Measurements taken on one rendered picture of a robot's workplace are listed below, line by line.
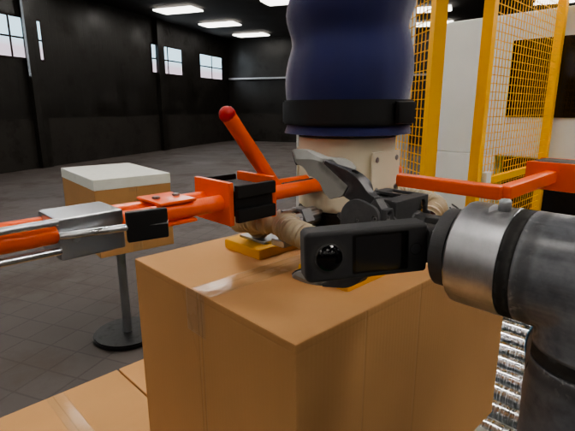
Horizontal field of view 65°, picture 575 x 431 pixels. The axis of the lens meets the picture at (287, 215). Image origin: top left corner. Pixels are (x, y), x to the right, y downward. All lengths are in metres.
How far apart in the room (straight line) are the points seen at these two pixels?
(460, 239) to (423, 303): 0.35
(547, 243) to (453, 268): 0.07
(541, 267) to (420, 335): 0.40
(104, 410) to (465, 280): 1.21
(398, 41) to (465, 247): 0.44
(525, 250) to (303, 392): 0.30
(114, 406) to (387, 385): 0.94
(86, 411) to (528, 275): 1.28
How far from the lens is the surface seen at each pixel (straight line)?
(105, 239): 0.53
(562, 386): 0.38
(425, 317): 0.74
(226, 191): 0.59
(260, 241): 0.79
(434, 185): 0.77
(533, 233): 0.37
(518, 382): 1.64
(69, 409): 1.50
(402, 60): 0.75
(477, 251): 0.38
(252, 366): 0.59
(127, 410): 1.44
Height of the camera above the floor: 1.37
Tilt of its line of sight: 14 degrees down
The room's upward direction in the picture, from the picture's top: straight up
